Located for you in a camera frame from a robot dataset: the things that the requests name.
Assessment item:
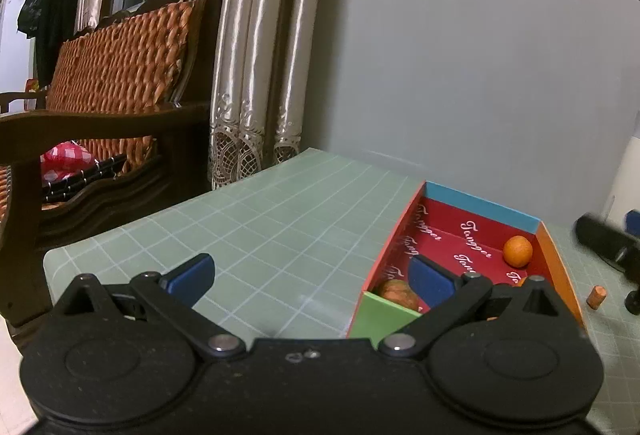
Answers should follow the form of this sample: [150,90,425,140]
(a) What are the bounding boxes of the orange mandarin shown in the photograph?
[502,236,534,268]

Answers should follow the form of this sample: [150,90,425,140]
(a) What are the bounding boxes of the wooden wicker sofa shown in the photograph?
[1,0,222,348]

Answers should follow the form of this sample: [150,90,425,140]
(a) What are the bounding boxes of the beige curtain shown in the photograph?
[77,0,318,189]

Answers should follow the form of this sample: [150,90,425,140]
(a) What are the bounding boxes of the small orange cork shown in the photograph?
[586,285,608,311]

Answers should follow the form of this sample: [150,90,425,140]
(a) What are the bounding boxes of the colourful cardboard box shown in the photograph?
[347,181,585,344]

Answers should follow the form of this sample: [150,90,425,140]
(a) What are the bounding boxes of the red checkered cloth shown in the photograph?
[40,141,96,184]

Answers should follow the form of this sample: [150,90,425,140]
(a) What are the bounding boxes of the brown fruit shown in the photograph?
[375,279,420,311]

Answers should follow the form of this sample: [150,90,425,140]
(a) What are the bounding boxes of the black hanging jacket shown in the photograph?
[17,0,78,88]

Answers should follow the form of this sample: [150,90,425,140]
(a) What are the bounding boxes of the green cutting mat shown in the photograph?
[44,149,639,434]

